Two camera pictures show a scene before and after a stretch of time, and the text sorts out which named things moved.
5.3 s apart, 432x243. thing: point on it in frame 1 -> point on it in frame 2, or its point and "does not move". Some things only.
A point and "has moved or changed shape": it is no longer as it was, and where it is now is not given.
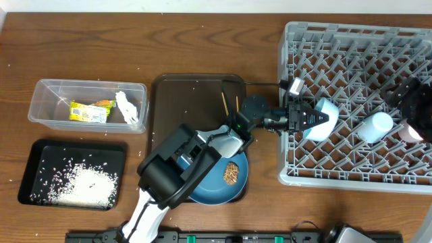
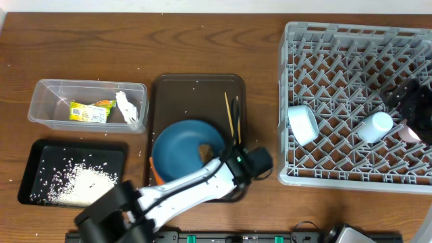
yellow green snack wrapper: [96, 112] does not move
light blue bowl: [320, 132] has moved or changed shape
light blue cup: [375, 126] does not move
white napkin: [128, 111] does not move
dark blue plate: [214, 190] has moved or changed shape
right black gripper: [403, 90] does not move
